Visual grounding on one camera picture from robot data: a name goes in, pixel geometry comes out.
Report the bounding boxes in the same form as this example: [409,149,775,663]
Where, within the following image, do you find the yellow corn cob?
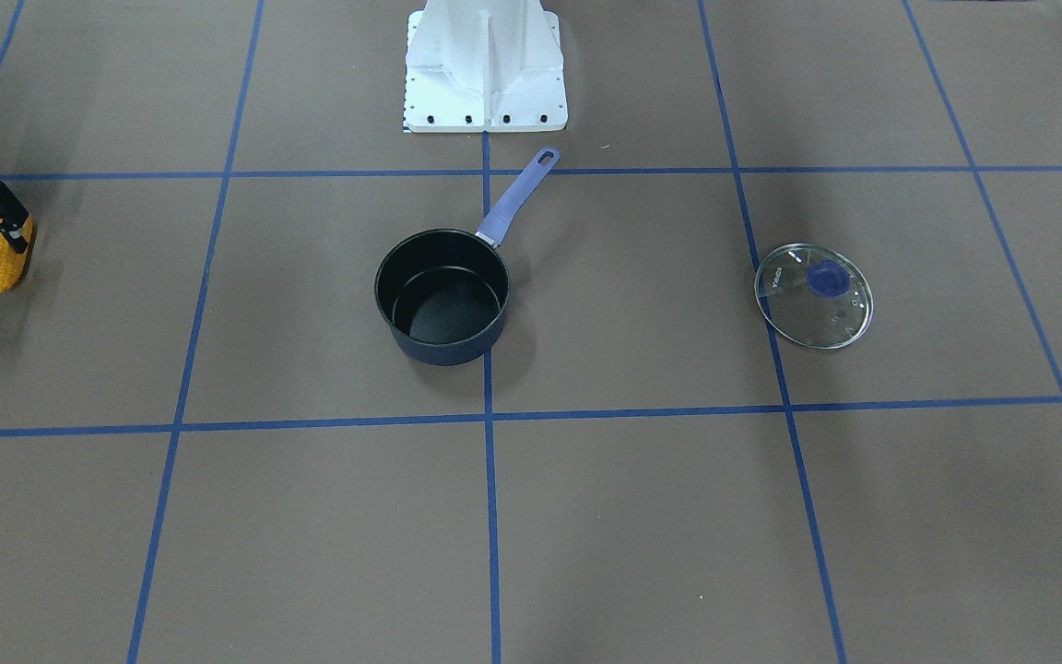
[0,215,35,293]

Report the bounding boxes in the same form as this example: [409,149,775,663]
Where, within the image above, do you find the glass pot lid blue knob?
[753,243,874,351]

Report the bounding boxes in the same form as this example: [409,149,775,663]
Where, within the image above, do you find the dark blue saucepan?
[372,147,561,367]

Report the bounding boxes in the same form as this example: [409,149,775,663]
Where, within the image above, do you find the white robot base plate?
[402,1,569,134]

